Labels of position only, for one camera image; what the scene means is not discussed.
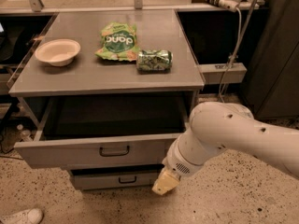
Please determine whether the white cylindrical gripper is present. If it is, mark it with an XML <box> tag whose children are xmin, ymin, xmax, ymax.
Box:
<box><xmin>152</xmin><ymin>129</ymin><xmax>224</xmax><ymax>195</ymax></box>

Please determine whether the grey top drawer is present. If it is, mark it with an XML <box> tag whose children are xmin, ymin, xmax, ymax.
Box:
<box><xmin>15</xmin><ymin>94</ymin><xmax>189</xmax><ymax>170</ymax></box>

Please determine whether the grey drawer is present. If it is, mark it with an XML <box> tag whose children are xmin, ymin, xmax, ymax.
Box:
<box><xmin>69</xmin><ymin>164</ymin><xmax>164</xmax><ymax>190</ymax></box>
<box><xmin>15</xmin><ymin>94</ymin><xmax>189</xmax><ymax>170</ymax></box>

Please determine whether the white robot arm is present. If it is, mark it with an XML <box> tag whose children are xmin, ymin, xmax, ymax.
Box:
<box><xmin>152</xmin><ymin>102</ymin><xmax>299</xmax><ymax>195</ymax></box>

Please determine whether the grey bottom drawer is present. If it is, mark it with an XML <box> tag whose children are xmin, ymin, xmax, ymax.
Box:
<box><xmin>69</xmin><ymin>164</ymin><xmax>164</xmax><ymax>190</ymax></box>

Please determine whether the green soda can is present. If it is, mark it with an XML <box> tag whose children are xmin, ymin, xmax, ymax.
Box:
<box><xmin>136</xmin><ymin>49</ymin><xmax>173</xmax><ymax>71</ymax></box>

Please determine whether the white shoe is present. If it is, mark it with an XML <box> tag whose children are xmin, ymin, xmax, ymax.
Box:
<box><xmin>0</xmin><ymin>208</ymin><xmax>43</xmax><ymax>224</ymax></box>

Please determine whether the grey cabinet desk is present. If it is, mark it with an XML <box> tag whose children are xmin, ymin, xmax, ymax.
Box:
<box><xmin>9</xmin><ymin>10</ymin><xmax>204</xmax><ymax>136</ymax></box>

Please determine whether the dark side cabinet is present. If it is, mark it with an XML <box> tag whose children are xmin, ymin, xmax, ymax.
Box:
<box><xmin>240</xmin><ymin>0</ymin><xmax>299</xmax><ymax>119</ymax></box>

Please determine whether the green chip bag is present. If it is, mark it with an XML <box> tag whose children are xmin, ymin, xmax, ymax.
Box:
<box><xmin>95</xmin><ymin>21</ymin><xmax>139</xmax><ymax>62</ymax></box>

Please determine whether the white paper bowl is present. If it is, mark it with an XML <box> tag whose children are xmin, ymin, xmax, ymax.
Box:
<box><xmin>35</xmin><ymin>39</ymin><xmax>81</xmax><ymax>67</ymax></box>

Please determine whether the black top drawer handle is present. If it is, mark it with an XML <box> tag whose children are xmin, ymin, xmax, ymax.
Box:
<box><xmin>99</xmin><ymin>146</ymin><xmax>130</xmax><ymax>158</ymax></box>

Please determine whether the grey metal bracket block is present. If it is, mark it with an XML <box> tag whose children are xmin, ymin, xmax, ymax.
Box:
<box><xmin>198</xmin><ymin>63</ymin><xmax>247</xmax><ymax>85</ymax></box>

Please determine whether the black cable on floor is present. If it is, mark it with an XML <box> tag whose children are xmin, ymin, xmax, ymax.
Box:
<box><xmin>0</xmin><ymin>131</ymin><xmax>20</xmax><ymax>161</ymax></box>

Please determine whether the white cable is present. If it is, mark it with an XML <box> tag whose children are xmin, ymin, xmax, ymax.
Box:
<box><xmin>217</xmin><ymin>7</ymin><xmax>244</xmax><ymax>104</ymax></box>

